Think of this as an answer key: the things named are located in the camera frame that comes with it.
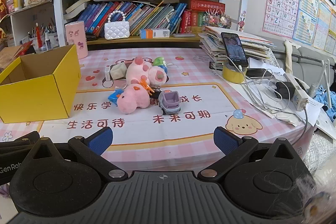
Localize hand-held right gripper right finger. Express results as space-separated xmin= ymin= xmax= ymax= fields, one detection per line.
xmin=197 ymin=127 xmax=304 ymax=181

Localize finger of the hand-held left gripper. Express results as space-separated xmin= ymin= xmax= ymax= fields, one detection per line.
xmin=0 ymin=132 xmax=40 ymax=153

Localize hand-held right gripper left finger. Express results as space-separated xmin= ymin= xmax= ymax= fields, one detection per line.
xmin=26 ymin=127 xmax=129 ymax=182

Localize yellow cardboard box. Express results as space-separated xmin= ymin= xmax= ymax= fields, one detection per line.
xmin=0 ymin=44 xmax=82 ymax=124

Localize white pink plush toy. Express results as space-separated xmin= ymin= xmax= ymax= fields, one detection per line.
xmin=125 ymin=56 xmax=169 ymax=87

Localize green frog toy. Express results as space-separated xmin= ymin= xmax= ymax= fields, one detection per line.
xmin=153 ymin=57 xmax=168 ymax=74

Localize pink printed table mat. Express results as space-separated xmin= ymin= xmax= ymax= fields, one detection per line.
xmin=0 ymin=48 xmax=315 ymax=170

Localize blue plastic toy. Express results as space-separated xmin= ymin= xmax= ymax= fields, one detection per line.
xmin=108 ymin=89 xmax=124 ymax=106

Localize yellow tape roll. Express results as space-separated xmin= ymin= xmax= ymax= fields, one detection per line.
xmin=222 ymin=61 xmax=247 ymax=84

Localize purple toy truck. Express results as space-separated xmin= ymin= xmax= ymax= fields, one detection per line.
xmin=158 ymin=91 xmax=181 ymax=115

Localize beige cube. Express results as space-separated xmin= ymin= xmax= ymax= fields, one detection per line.
xmin=110 ymin=63 xmax=128 ymax=80

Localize orange plastic toy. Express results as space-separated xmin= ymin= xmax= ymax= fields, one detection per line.
xmin=139 ymin=76 xmax=156 ymax=95

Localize black flat device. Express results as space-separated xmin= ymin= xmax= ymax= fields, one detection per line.
xmin=247 ymin=68 xmax=274 ymax=78

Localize black charger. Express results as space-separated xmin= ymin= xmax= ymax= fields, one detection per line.
xmin=274 ymin=81 xmax=296 ymax=102

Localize brown cardboard pieces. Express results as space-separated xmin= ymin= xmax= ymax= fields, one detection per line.
xmin=0 ymin=42 xmax=36 ymax=70

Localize black smartphone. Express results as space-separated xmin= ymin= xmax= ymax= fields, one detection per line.
xmin=220 ymin=32 xmax=249 ymax=67

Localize stack of papers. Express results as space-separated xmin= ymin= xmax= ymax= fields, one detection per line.
xmin=198 ymin=26 xmax=275 ymax=70

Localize pink cylinder container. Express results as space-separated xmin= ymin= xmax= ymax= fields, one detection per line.
xmin=65 ymin=21 xmax=89 ymax=59

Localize cream rolled cloth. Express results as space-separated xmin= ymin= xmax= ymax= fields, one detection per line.
xmin=285 ymin=40 xmax=300 ymax=74

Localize blue cloth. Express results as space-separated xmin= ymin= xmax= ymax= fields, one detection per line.
xmin=311 ymin=84 xmax=336 ymax=120

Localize fluffy grey sleeve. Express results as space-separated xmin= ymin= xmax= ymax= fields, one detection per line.
xmin=293 ymin=176 xmax=336 ymax=224

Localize pen cup with red tassel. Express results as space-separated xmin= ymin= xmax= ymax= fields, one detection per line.
xmin=28 ymin=22 xmax=60 ymax=53

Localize white pearl handbag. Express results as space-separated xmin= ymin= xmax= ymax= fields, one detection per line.
xmin=104 ymin=10 xmax=131 ymax=40

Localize blue orange carton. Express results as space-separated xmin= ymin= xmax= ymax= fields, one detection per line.
xmin=140 ymin=28 xmax=171 ymax=39

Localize grey sofa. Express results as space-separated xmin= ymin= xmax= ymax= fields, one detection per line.
xmin=273 ymin=40 xmax=336 ymax=88

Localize sequined crown toy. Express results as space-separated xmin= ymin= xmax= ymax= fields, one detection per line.
xmin=203 ymin=10 xmax=232 ymax=30

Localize white side shelf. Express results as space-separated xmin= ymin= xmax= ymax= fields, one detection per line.
xmin=8 ymin=0 xmax=67 ymax=49

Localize row of blue books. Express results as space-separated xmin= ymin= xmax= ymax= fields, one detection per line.
xmin=77 ymin=1 xmax=188 ymax=37

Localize red boxed books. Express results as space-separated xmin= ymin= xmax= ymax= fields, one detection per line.
xmin=180 ymin=0 xmax=226 ymax=33

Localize white cable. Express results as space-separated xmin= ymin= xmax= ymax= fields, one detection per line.
xmin=210 ymin=64 xmax=290 ymax=115

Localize grey power cable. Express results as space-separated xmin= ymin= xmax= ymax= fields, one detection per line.
xmin=289 ymin=106 xmax=310 ymax=151

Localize white power strip with cables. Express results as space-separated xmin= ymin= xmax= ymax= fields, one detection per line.
xmin=247 ymin=57 xmax=326 ymax=128

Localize yellow wall poster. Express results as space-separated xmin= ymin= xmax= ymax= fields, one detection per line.
xmin=312 ymin=0 xmax=333 ymax=51

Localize blue wall poster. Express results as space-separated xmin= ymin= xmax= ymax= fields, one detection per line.
xmin=293 ymin=0 xmax=321 ymax=46

